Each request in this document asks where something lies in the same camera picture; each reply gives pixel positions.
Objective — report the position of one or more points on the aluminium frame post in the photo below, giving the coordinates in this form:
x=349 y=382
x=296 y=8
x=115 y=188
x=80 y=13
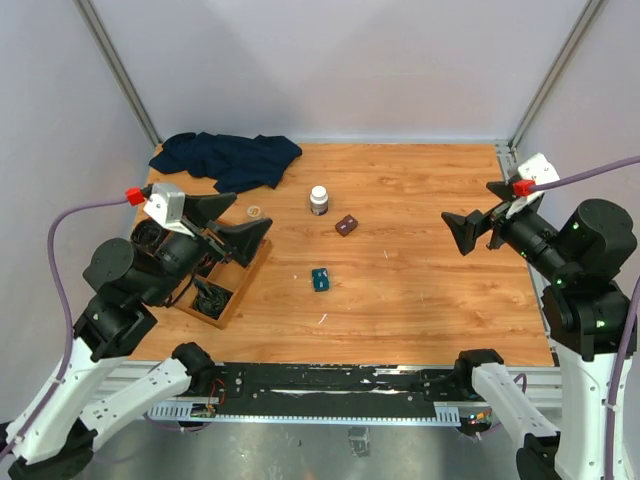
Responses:
x=583 y=23
x=96 y=28

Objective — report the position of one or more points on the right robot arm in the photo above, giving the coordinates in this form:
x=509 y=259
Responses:
x=592 y=326

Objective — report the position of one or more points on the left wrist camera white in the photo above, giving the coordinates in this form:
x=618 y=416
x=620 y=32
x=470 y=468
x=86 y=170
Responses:
x=165 y=206

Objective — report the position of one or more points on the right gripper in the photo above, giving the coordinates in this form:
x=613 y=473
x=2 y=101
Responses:
x=465 y=228

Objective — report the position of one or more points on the clear jar of yellow pills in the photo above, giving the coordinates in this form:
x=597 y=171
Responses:
x=254 y=212

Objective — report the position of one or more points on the wooden compartment tray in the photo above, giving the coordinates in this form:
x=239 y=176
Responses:
x=213 y=291

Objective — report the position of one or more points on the white pill bottle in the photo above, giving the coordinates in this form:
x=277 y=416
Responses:
x=319 y=200

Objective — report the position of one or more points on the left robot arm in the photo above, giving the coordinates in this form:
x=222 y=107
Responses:
x=58 y=434

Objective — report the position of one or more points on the left aluminium frame post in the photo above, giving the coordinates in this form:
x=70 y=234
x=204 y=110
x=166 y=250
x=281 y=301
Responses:
x=96 y=28

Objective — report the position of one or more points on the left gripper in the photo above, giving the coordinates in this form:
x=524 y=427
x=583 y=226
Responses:
x=240 y=240

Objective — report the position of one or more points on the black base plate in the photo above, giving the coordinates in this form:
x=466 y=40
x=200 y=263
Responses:
x=322 y=393

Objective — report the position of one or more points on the right aluminium frame post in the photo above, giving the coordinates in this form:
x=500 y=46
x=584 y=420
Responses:
x=583 y=23

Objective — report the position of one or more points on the teal pill box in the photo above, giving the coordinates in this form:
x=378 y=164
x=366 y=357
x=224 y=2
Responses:
x=320 y=279

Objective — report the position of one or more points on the brown pill box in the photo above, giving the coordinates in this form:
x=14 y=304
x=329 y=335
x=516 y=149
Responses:
x=346 y=225

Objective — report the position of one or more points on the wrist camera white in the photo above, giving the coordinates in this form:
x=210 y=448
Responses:
x=534 y=173
x=165 y=206

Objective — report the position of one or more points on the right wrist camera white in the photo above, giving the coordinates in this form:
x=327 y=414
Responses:
x=534 y=173

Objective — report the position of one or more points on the dark blue cloth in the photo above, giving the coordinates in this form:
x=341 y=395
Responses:
x=236 y=164

